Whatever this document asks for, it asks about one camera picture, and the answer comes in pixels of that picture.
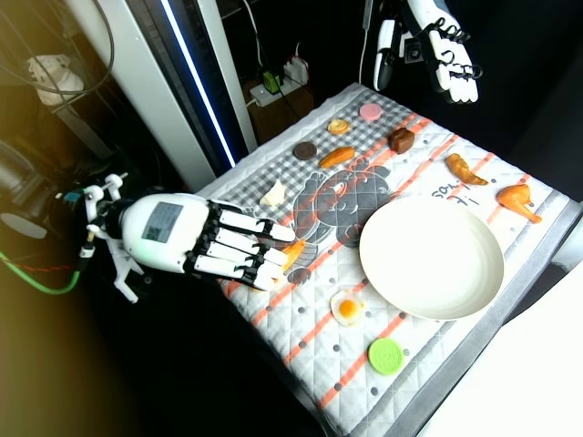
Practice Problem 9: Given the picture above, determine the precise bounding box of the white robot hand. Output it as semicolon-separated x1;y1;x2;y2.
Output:
373;0;485;106
120;192;297;293

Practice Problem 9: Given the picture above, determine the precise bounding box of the brown chocolate cube toy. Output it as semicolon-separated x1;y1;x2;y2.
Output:
387;127;415;154

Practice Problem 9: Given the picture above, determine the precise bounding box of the orange-brown toy food item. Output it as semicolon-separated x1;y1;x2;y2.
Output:
280;239;307;272

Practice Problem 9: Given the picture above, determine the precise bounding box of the cream round plate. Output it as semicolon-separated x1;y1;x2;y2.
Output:
358;195;506;322

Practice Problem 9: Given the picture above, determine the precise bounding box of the orange chicken wing toy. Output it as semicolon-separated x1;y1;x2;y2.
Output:
445;152;489;187

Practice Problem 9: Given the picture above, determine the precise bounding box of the white dumpling toy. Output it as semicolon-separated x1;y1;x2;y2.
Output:
259;179;287;208

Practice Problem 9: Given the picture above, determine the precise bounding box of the swirl butter cookie toy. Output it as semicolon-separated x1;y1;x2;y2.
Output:
327;117;353;137

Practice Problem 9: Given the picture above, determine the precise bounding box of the brown fried roll toy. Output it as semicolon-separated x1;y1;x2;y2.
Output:
318;145;356;169

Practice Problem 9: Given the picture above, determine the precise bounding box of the white plug charger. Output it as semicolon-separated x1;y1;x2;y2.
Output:
282;54;311;86

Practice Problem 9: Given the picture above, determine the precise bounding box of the white pillar with blue light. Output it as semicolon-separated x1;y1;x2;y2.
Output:
63;0;259;192

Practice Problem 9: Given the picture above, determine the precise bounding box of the orange chicken drumstick toy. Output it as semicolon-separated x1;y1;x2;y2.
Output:
495;183;543;224

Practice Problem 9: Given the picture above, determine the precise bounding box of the brown wooden box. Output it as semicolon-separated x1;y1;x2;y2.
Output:
245;84;316;147

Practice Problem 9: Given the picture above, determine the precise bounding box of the chocolate sandwich cookie toy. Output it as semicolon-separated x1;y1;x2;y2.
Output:
292;140;319;161

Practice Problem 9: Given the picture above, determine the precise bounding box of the white power strip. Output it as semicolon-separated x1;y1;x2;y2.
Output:
249;75;312;108

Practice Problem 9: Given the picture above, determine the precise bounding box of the white crumpled cloth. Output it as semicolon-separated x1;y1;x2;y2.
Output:
26;54;87;107

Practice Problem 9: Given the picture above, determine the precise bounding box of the fried egg toy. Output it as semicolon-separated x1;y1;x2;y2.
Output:
330;289;367;328

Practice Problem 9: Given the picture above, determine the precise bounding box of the green sandwich cookie toy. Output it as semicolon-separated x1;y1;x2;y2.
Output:
367;337;405;377

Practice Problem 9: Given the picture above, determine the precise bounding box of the grey quilt with printed bear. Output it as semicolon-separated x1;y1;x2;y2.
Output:
196;81;583;437

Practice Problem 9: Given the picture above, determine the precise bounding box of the white hanging cable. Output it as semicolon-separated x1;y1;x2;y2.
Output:
358;0;373;86

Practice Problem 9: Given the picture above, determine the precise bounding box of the green cable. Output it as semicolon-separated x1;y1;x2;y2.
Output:
0;251;83;296

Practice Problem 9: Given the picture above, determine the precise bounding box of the black looped cable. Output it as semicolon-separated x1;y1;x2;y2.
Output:
0;0;116;97

